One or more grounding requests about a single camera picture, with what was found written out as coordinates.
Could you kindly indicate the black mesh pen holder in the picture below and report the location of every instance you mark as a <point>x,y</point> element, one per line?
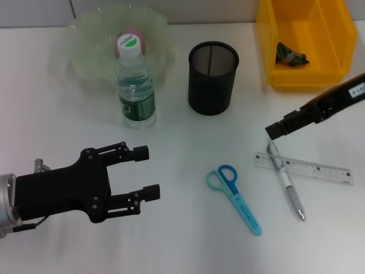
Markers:
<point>211,91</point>

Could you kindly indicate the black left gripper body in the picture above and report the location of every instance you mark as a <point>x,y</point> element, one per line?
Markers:
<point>57,194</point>

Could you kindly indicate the green plastic wrapper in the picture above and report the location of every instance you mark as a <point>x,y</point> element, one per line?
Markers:
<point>291,55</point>

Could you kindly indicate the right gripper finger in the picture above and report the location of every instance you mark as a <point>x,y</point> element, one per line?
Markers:
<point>278,129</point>

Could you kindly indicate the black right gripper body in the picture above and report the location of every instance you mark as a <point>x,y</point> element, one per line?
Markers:
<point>336,100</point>

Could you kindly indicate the clear plastic ruler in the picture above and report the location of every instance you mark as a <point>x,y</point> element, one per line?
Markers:
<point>313,169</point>

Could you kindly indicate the blue scissors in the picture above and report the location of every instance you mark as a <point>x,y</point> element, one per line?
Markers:
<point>242,208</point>

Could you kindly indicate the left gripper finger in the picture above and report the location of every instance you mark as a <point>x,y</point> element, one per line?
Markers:
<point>151,192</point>
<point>141,153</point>

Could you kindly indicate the yellow plastic bin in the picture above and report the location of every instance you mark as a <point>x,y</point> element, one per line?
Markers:
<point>308,74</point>

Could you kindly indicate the water bottle green label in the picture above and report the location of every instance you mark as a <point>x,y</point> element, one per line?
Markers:
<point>137,94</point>

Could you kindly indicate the white grey pen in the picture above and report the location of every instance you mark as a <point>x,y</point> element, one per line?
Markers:
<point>288,182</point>

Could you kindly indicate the translucent green fruit plate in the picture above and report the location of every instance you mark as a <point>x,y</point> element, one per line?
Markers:
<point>91,57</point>

